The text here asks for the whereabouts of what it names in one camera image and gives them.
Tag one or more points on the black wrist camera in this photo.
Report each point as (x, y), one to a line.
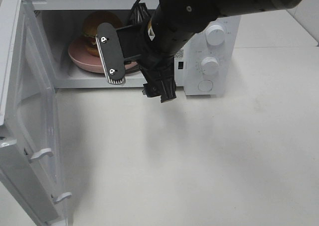
(118, 50)

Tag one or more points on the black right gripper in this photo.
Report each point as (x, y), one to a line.
(156, 67)

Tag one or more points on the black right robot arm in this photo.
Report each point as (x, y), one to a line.
(173, 24)

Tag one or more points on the white microwave knob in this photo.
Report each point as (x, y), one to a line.
(209, 66)
(215, 35)

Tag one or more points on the white microwave oven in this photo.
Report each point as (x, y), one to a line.
(60, 22)

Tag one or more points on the round white door button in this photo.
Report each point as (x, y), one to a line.
(205, 86)

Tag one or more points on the pink plate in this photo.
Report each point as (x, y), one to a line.
(82, 58)

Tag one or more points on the burger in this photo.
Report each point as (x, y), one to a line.
(90, 25)

